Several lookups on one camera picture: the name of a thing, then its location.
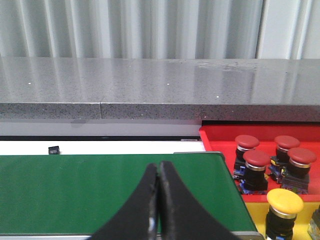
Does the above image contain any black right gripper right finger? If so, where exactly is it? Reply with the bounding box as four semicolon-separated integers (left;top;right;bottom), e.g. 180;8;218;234
159;161;239;240

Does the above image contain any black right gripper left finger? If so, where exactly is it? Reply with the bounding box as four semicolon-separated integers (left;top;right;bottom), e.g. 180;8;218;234
91;163;159;240

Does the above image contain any red mushroom push button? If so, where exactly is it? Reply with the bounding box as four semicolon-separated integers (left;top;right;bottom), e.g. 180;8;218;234
232;134;260;180
239;150;271;195
281;147;317;195
268;135;300;184

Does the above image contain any yellow plastic tray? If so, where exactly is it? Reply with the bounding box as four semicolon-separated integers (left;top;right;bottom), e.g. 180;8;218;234
245;202;320;240

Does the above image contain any red plastic tray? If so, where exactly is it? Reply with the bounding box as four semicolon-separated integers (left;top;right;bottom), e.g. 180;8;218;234
199;124;320;202

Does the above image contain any small black sensor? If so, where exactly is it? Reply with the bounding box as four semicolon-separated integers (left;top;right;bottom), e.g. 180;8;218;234
48;146;60;155

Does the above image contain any grey speckled stone counter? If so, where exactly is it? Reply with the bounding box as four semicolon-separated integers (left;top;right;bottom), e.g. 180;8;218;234
0;57;320;136

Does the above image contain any push button base on yellow tray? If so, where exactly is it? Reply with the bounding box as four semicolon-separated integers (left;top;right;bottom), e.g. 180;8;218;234
307;207;320;240

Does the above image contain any white pleated curtain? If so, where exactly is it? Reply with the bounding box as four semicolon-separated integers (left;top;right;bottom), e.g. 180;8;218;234
0;0;320;60

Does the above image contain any aluminium conveyor frame rail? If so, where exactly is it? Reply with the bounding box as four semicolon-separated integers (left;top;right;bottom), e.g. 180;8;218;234
0;151;265;240

